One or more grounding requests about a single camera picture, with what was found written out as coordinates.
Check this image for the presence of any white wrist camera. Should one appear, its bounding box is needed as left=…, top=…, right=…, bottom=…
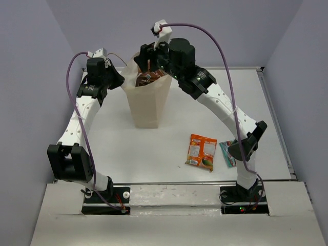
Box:
left=151, top=19, right=172, bottom=50
left=87, top=48, right=107, bottom=59

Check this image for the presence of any cream paper bag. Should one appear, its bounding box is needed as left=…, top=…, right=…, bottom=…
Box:
left=120, top=52, right=172, bottom=129

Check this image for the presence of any teal Fox's candy bag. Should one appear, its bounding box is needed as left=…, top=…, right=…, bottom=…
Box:
left=219, top=140, right=236, bottom=168

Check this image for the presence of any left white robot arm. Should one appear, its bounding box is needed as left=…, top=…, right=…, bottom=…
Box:
left=47, top=55, right=125, bottom=202

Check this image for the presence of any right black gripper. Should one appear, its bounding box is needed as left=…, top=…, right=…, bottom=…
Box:
left=135, top=35, right=183, bottom=81

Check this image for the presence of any brown Kettle chips bag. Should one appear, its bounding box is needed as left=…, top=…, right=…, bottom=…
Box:
left=135, top=68, right=166, bottom=87

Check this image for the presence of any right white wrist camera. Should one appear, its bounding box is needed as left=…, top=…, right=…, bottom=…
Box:
left=151, top=19, right=172, bottom=50

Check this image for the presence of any orange candy bag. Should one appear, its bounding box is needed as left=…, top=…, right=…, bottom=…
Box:
left=185, top=134, right=217, bottom=172

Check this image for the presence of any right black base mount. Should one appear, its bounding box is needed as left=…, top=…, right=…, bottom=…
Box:
left=219, top=186, right=269, bottom=215

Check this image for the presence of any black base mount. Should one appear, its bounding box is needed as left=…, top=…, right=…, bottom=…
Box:
left=219, top=186, right=269, bottom=215
left=80, top=186, right=131, bottom=215

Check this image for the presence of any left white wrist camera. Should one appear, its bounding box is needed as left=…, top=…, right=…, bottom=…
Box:
left=87, top=48, right=107, bottom=59

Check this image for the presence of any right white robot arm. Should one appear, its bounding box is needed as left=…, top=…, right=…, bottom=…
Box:
left=134, top=38, right=268, bottom=201

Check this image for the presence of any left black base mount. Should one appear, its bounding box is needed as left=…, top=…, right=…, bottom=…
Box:
left=80, top=186, right=131, bottom=215

